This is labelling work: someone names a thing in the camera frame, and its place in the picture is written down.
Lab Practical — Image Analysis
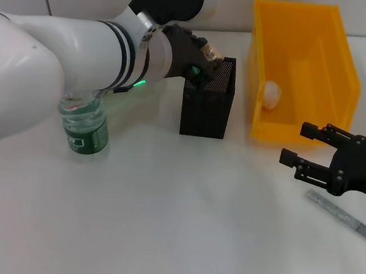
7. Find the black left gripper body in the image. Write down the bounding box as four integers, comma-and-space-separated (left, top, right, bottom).
158, 23, 212, 82

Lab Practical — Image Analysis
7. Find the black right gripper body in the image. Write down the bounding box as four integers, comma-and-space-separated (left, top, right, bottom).
326, 132, 366, 200

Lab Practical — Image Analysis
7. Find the small tan eraser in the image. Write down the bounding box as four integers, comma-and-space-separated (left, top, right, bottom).
199, 42, 225, 66

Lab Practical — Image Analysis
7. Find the grey marker pen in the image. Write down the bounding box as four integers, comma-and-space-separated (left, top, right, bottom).
302, 189, 366, 244

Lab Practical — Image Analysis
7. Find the white paper ball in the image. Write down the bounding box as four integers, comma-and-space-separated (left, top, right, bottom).
262, 79, 284, 112

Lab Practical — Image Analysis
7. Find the clear water bottle green label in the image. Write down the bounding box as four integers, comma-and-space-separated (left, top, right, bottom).
53, 86, 115, 158

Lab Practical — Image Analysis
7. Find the black mesh pen holder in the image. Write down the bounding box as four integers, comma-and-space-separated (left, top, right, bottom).
178, 52, 240, 141

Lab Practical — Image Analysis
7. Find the yellow plastic bin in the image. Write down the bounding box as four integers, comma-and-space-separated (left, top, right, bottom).
238, 0, 366, 151

